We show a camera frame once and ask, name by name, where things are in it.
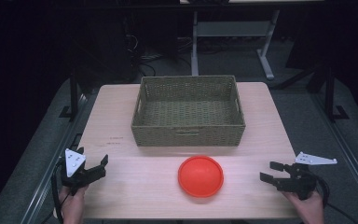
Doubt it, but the green woven basket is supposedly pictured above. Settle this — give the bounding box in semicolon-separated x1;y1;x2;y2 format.
131;75;247;147

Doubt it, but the black metal stand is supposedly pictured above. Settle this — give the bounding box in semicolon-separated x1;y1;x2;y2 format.
323;63;351;123
59;66;81;119

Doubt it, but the black cable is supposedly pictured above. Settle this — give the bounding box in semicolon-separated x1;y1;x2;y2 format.
310;172;358;224
40;158;67;224

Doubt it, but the red plastic bowl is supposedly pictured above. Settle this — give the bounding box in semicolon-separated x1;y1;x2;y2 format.
177;155;225;199

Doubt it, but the metal floor rail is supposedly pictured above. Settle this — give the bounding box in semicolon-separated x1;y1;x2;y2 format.
20;92;91;224
310;91;358;216

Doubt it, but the bundle of floor cables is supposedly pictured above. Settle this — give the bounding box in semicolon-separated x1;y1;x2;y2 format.
125;32;197;77

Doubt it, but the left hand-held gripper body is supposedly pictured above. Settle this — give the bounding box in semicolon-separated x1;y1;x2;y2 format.
60;147;106;197

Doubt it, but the person's right hand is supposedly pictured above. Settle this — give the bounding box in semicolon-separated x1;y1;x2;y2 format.
282;189;326;224

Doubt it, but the grey metal desk frame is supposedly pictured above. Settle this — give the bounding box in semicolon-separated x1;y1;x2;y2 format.
189;8;282;81

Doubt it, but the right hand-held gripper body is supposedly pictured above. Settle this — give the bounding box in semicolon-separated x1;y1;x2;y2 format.
276;151;338;201

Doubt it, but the person's left hand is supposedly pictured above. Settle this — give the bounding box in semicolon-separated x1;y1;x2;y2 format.
58;184;90;224

